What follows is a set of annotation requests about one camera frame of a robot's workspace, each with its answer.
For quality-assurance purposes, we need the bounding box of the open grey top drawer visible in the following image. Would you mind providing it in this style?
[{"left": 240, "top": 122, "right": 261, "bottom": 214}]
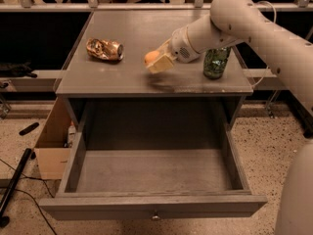
[{"left": 39, "top": 98, "right": 267, "bottom": 220}]

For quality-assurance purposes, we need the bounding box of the white cable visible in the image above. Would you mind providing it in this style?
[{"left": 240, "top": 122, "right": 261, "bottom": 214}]
[{"left": 251, "top": 0, "right": 278, "bottom": 89}]

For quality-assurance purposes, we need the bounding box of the crushed gold soda can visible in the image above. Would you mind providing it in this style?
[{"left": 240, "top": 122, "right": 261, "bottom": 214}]
[{"left": 86, "top": 38, "right": 124, "bottom": 61}]

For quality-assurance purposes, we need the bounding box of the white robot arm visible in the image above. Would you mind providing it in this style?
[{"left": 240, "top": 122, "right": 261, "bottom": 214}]
[{"left": 145, "top": 0, "right": 313, "bottom": 235}]

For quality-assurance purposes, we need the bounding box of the brown cardboard box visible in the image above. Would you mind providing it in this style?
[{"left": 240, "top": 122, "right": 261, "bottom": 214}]
[{"left": 34, "top": 98, "right": 73, "bottom": 180}]

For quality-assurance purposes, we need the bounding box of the green soda can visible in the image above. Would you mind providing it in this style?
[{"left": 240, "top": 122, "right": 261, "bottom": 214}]
[{"left": 203, "top": 47, "right": 231, "bottom": 79}]

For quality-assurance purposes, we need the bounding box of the black object on ledge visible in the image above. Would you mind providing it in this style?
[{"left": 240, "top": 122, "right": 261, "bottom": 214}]
[{"left": 0, "top": 62, "right": 37, "bottom": 78}]

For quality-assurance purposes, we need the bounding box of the black floor cable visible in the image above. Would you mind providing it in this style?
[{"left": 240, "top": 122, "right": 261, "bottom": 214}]
[{"left": 0, "top": 159, "right": 59, "bottom": 235}]

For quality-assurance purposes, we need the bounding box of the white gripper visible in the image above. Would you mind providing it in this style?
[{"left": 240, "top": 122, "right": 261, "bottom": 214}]
[{"left": 146, "top": 26, "right": 200, "bottom": 73}]

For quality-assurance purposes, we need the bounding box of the grey wooden cabinet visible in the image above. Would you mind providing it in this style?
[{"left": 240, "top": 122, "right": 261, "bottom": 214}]
[{"left": 56, "top": 9, "right": 252, "bottom": 122}]

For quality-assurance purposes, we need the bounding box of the small black floor object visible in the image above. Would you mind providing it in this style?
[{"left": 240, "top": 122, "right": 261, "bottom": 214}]
[{"left": 19, "top": 122, "right": 39, "bottom": 136}]

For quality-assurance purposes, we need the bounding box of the black pole on floor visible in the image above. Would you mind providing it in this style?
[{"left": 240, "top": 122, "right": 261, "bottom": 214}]
[{"left": 0, "top": 148, "right": 31, "bottom": 228}]

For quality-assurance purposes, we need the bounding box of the orange fruit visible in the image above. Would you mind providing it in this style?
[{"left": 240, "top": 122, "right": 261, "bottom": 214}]
[{"left": 144, "top": 50, "right": 159, "bottom": 66}]

